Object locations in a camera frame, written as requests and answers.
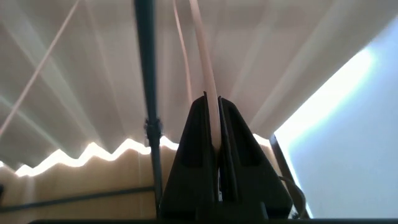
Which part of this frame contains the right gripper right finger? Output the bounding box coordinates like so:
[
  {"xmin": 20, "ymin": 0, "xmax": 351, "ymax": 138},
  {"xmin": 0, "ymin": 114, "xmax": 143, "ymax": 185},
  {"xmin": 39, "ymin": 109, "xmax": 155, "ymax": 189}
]
[{"xmin": 217, "ymin": 95, "xmax": 294, "ymax": 220}]

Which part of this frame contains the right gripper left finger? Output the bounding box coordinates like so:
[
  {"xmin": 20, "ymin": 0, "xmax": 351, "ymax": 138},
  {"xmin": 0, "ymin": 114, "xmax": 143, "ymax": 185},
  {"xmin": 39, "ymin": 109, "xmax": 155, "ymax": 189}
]
[{"xmin": 158, "ymin": 91, "xmax": 220, "ymax": 220}]

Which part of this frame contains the black clothes rack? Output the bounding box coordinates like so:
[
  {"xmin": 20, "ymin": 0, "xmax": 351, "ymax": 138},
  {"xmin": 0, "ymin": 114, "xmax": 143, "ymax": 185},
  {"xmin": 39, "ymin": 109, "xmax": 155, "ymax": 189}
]
[{"xmin": 0, "ymin": 0, "xmax": 164, "ymax": 218}]

